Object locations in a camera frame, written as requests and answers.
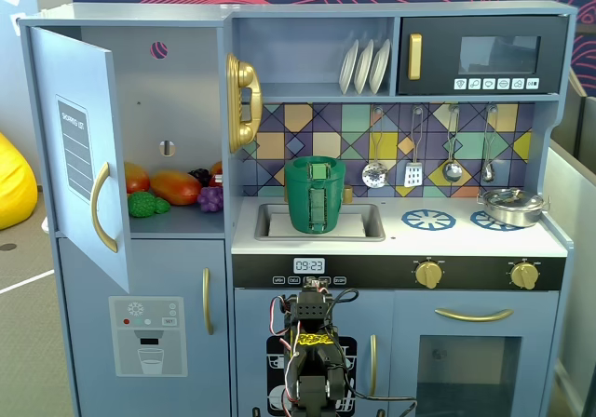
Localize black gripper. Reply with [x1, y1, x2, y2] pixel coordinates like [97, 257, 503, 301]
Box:
[283, 295, 300, 328]

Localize steel pot with lid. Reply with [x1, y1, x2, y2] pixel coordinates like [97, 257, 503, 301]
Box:
[475, 187, 551, 228]

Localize blue dishwasher door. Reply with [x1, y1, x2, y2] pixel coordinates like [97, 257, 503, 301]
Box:
[234, 289, 392, 417]

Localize grey toy sink basin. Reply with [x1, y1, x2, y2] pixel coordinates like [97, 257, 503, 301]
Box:
[254, 202, 386, 243]

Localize green cylindrical container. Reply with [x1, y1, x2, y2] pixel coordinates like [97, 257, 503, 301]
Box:
[284, 169, 347, 235]

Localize purple toy grapes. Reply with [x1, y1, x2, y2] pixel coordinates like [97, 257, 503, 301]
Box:
[196, 185, 224, 213]

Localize gold stove knob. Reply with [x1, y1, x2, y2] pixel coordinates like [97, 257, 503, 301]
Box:
[509, 261, 542, 290]
[413, 261, 444, 290]

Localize steel skimmer spoon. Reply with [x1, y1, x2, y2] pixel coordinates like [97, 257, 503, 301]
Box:
[361, 104, 388, 189]

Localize orange toy mango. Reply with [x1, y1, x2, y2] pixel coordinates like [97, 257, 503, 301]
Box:
[149, 168, 203, 207]

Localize steel slotted spatula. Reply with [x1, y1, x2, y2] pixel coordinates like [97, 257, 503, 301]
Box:
[402, 104, 426, 188]

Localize green toy broccoli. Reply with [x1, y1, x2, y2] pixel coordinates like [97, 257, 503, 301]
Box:
[127, 190, 172, 219]

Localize blue freezer door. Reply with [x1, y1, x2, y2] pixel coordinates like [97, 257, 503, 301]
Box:
[56, 237, 232, 417]

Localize red orange toy peach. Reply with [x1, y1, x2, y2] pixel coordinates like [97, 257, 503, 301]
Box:
[123, 162, 152, 195]

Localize steel ladle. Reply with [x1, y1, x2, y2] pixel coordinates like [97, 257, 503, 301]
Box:
[441, 103, 463, 182]

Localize gold toy phone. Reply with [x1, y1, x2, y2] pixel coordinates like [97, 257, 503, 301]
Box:
[225, 52, 264, 154]

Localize blue shopping list fridge door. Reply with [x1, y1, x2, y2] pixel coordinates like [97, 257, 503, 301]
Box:
[28, 26, 132, 294]

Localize blue oven door with window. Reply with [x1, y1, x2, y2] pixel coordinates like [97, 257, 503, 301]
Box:
[393, 290, 560, 417]

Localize white toy plate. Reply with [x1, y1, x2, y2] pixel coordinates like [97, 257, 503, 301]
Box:
[353, 39, 375, 95]
[368, 38, 392, 95]
[338, 39, 360, 96]

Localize blue toy kitchen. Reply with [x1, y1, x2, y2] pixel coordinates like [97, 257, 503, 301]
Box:
[18, 0, 578, 417]

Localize yellow beanbag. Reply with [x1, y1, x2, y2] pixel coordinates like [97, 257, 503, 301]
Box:
[0, 131, 39, 231]

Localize black toy microwave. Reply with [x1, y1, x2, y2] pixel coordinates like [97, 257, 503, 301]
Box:
[396, 15, 570, 96]

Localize gold freezer door handle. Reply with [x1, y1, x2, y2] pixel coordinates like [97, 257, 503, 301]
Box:
[201, 267, 215, 336]

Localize gold dishwasher door handle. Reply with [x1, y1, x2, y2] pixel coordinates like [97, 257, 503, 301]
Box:
[369, 334, 378, 398]

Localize black cable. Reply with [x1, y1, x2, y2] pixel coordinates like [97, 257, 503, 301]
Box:
[346, 382, 418, 417]

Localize gold oven handle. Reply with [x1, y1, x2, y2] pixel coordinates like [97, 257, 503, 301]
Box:
[435, 308, 515, 323]

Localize gold fridge door handle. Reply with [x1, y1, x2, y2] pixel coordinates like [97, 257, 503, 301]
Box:
[90, 162, 119, 254]

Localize gold microwave handle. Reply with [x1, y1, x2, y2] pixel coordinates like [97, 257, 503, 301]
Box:
[408, 33, 423, 82]

